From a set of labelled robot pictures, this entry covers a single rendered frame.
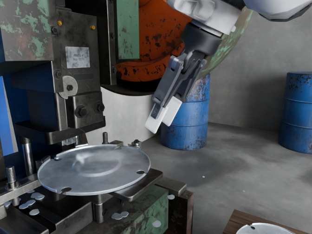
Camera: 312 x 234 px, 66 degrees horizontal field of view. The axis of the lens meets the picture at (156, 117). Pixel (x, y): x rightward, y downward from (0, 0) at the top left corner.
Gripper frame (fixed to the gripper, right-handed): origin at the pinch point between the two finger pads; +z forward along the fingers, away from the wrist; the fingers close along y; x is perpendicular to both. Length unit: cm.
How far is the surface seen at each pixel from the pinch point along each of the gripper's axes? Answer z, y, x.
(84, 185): 19.8, -12.6, 4.7
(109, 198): 26.8, -4.6, 1.3
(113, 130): 121, 141, 97
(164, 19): -14.7, 33.2, 28.1
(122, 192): 16.0, -9.9, -3.4
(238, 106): 78, 328, 18
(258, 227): 43, 51, -42
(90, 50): -2.6, 0.9, 26.7
